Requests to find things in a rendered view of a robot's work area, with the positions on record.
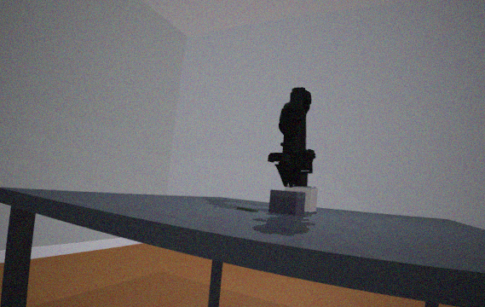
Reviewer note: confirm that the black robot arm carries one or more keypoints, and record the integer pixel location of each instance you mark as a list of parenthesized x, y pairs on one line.
[(293, 126)]

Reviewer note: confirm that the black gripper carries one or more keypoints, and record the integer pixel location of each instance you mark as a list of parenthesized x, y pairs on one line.
[(287, 167)]

